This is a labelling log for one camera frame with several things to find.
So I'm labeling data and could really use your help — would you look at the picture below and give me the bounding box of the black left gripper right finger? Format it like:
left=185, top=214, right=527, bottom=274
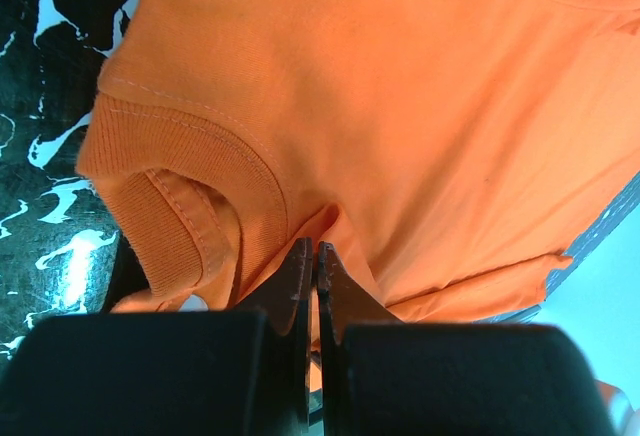
left=317, top=243, right=615, bottom=435

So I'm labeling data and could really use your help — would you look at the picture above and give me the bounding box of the orange t shirt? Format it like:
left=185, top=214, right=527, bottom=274
left=74, top=0, right=640, bottom=436

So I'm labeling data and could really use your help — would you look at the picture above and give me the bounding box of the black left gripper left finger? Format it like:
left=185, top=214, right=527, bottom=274
left=1, top=239, right=313, bottom=435

